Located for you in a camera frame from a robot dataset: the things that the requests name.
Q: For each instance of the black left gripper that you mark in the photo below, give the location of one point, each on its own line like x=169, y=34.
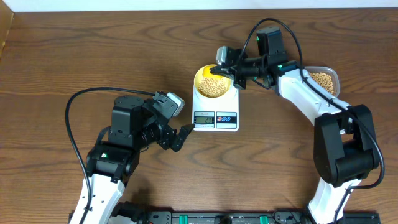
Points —
x=165, y=140

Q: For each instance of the soybeans in bowl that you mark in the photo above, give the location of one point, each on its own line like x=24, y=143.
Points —
x=213, y=88

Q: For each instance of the yellow measuring scoop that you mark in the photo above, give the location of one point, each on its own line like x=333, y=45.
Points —
x=207, y=72

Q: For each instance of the yellow plastic bowl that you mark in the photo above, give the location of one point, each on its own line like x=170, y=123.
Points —
x=199, y=77

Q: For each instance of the clear plastic container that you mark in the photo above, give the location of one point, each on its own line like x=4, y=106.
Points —
x=331, y=72

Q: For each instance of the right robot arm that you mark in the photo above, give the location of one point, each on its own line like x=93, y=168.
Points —
x=345, y=150

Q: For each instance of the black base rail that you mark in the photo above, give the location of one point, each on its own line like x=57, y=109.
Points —
x=130, y=213

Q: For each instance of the white digital kitchen scale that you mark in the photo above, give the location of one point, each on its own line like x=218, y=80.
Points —
x=216, y=114

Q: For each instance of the soybeans in container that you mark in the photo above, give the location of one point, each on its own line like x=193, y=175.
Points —
x=324, y=80

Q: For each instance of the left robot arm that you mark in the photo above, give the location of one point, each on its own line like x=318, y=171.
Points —
x=135, y=125

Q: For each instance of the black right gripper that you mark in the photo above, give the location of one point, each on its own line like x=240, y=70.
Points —
x=238, y=81

